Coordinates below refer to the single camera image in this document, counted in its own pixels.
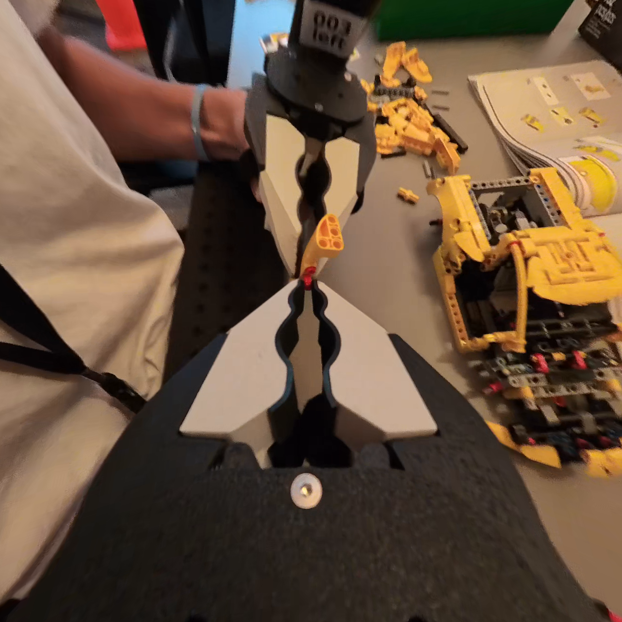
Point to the small yellow connector brick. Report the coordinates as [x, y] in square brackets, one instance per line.
[408, 195]

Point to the person's left forearm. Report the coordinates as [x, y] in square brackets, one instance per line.
[121, 111]

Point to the person's left hand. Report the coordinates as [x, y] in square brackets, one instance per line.
[226, 126]

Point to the pile of yellow bricks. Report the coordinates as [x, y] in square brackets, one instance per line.
[408, 126]

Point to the green plastic bin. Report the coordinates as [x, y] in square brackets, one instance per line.
[461, 19]

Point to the yellow curved panel brick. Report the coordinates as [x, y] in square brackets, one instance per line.
[328, 238]

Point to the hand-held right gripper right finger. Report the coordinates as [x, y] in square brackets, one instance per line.
[384, 384]

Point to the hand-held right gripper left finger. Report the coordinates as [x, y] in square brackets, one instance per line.
[238, 384]

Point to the pale blue wristband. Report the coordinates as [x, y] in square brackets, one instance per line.
[197, 126]

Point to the person's white shirt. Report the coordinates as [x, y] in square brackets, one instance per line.
[73, 243]

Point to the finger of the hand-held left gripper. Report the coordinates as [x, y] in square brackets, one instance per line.
[279, 194]
[345, 170]

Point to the red plastic item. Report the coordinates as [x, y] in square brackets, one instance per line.
[121, 24]

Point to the yellow brick toy car model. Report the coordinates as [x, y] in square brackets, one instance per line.
[559, 257]

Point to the black perforated mat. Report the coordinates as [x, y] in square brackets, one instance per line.
[218, 272]

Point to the black toy car box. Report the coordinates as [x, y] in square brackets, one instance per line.
[605, 22]

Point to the grey desk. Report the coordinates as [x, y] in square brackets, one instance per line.
[388, 272]

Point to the building instruction booklet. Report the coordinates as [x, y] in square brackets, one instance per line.
[534, 111]

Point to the red connector pin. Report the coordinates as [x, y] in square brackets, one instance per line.
[308, 279]

